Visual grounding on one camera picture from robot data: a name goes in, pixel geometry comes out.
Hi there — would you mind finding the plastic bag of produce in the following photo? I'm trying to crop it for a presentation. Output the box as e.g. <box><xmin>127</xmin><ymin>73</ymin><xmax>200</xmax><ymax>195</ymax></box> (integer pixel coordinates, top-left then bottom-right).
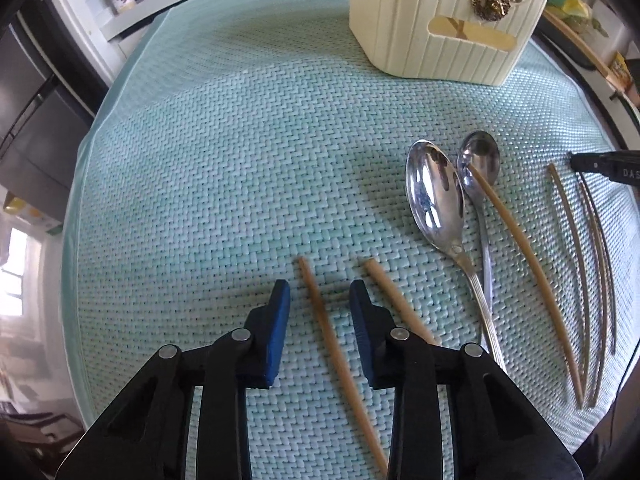
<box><xmin>545</xmin><ymin>0</ymin><xmax>608</xmax><ymax>36</ymax></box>

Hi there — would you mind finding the dark thin chopstick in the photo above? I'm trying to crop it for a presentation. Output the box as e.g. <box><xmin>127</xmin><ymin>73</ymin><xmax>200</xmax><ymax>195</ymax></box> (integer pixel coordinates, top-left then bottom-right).
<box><xmin>580</xmin><ymin>174</ymin><xmax>617</xmax><ymax>357</ymax></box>

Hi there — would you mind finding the thin bamboo chopstick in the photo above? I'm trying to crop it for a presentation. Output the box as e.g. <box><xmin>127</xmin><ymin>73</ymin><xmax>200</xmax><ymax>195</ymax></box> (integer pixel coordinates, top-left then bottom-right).
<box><xmin>578</xmin><ymin>180</ymin><xmax>603</xmax><ymax>407</ymax></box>
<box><xmin>546</xmin><ymin>162</ymin><xmax>592</xmax><ymax>396</ymax></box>

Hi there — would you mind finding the large steel spoon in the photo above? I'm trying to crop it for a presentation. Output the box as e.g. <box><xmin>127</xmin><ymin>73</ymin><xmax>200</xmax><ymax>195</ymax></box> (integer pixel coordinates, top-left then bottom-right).
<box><xmin>406</xmin><ymin>140</ymin><xmax>508</xmax><ymax>376</ymax></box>

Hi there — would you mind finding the small steel spoon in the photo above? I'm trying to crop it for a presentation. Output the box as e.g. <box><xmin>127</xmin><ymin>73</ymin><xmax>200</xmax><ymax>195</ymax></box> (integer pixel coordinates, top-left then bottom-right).
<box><xmin>457</xmin><ymin>130</ymin><xmax>502</xmax><ymax>356</ymax></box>

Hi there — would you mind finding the wooden cutting board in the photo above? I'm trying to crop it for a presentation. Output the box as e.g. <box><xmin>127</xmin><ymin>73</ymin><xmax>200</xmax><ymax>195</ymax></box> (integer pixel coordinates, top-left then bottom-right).
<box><xmin>542</xmin><ymin>9</ymin><xmax>631</xmax><ymax>97</ymax></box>

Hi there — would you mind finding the dark refrigerator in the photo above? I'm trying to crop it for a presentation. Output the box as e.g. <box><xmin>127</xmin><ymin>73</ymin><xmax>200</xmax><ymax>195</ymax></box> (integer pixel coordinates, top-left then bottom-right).
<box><xmin>0</xmin><ymin>0</ymin><xmax>108</xmax><ymax>223</ymax></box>

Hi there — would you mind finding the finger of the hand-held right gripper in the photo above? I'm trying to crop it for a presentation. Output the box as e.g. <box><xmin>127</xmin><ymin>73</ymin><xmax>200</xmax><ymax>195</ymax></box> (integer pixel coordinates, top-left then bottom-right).
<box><xmin>569</xmin><ymin>151</ymin><xmax>640</xmax><ymax>184</ymax></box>

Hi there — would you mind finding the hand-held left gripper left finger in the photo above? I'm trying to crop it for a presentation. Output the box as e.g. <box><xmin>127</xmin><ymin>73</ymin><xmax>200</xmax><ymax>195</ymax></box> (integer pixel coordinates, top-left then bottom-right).
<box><xmin>55</xmin><ymin>280</ymin><xmax>292</xmax><ymax>480</ymax></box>

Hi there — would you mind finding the wooden chopstick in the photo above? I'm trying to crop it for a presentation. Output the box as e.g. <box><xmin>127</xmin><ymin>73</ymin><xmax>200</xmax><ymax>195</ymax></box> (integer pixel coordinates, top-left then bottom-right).
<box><xmin>297</xmin><ymin>256</ymin><xmax>390</xmax><ymax>478</ymax></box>
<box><xmin>467</xmin><ymin>162</ymin><xmax>586</xmax><ymax>408</ymax></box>
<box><xmin>361</xmin><ymin>258</ymin><xmax>443</xmax><ymax>347</ymax></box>

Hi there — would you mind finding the cream ribbed utensil holder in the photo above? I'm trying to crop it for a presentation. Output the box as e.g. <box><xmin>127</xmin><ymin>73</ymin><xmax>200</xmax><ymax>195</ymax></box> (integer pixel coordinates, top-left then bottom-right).
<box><xmin>348</xmin><ymin>0</ymin><xmax>547</xmax><ymax>85</ymax></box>

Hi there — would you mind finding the teal woven table mat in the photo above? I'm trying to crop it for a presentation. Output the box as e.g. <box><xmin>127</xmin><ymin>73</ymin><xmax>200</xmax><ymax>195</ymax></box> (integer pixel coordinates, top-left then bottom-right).
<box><xmin>60</xmin><ymin>0</ymin><xmax>640</xmax><ymax>480</ymax></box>

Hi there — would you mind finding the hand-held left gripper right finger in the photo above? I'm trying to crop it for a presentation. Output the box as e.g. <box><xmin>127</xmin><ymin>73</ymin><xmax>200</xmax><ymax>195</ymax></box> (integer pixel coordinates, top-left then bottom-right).
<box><xmin>348</xmin><ymin>279</ymin><xmax>583</xmax><ymax>480</ymax></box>

